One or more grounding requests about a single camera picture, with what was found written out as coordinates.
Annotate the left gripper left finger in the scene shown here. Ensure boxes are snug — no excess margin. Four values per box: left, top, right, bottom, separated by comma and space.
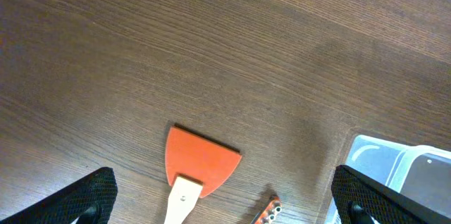
1, 167, 118, 224

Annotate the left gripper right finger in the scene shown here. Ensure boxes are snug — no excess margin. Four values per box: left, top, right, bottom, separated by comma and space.
331, 165, 450, 224

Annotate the clear plastic container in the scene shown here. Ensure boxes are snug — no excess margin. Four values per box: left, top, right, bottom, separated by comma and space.
345, 135, 450, 218

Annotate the orange socket rail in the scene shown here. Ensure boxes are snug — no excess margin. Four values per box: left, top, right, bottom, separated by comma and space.
251, 195, 282, 224

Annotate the orange scraper wooden handle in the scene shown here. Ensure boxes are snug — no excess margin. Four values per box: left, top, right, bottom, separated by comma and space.
164, 126, 242, 224

